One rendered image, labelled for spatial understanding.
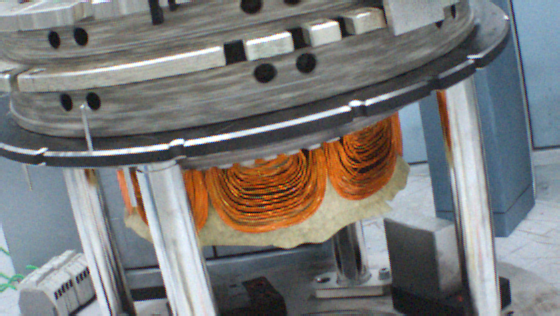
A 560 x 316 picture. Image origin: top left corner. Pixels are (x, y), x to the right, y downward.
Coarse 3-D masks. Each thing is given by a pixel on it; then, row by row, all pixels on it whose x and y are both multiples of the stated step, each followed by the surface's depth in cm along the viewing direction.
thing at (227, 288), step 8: (216, 272) 90; (216, 280) 89; (224, 280) 91; (232, 280) 91; (216, 288) 88; (224, 288) 88; (232, 288) 89; (240, 288) 89; (216, 296) 88; (224, 296) 88; (232, 296) 88; (240, 296) 88; (248, 296) 89; (224, 304) 88; (232, 304) 88; (240, 304) 88; (248, 304) 89; (224, 312) 88
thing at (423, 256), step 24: (408, 216) 84; (432, 216) 83; (408, 240) 83; (432, 240) 81; (408, 264) 84; (432, 264) 81; (456, 264) 82; (408, 288) 85; (432, 288) 82; (456, 288) 82
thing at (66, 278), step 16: (64, 256) 103; (80, 256) 104; (32, 272) 102; (48, 272) 101; (64, 272) 101; (80, 272) 101; (32, 288) 99; (48, 288) 98; (64, 288) 100; (80, 288) 101; (32, 304) 99; (48, 304) 98; (64, 304) 99; (80, 304) 102
